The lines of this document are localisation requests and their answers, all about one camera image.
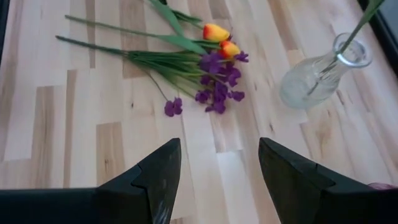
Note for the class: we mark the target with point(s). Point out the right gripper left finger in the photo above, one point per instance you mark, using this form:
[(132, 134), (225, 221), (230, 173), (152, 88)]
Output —
[(93, 205)]

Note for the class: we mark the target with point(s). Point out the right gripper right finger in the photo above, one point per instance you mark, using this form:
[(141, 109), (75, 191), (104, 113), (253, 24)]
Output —
[(326, 205)]

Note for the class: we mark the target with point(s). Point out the purple artificial flower bunch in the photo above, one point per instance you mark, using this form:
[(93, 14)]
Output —
[(211, 63)]

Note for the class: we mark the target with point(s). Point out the pink glass vase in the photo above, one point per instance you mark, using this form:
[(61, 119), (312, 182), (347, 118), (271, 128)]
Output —
[(382, 186)]

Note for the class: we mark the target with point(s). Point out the clear glass vase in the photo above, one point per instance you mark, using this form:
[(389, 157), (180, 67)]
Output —
[(308, 84)]

